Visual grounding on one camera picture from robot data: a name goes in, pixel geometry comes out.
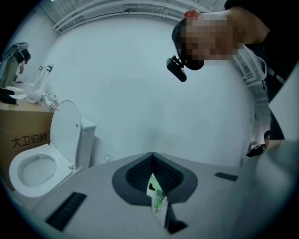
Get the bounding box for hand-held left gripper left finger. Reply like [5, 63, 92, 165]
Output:
[23, 152, 169, 239]

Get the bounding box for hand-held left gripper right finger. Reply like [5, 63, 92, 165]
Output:
[153, 153, 242, 239]

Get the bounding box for green cloth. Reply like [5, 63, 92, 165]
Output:
[149, 177, 164, 214]

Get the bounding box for white open toilet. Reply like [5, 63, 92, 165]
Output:
[8, 99, 97, 199]

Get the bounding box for large printed cardboard box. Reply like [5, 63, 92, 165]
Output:
[0, 101, 55, 192]

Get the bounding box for clear plastic bottle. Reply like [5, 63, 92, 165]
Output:
[43, 91, 58, 111]

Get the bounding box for black cloth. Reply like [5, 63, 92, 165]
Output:
[0, 88, 20, 108]

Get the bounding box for person's black clothing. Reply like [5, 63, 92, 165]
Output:
[223, 0, 299, 141]

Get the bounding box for person's head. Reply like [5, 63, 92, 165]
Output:
[171, 10, 270, 71]

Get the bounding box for black head-mounted camera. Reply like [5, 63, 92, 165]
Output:
[166, 55, 188, 83]

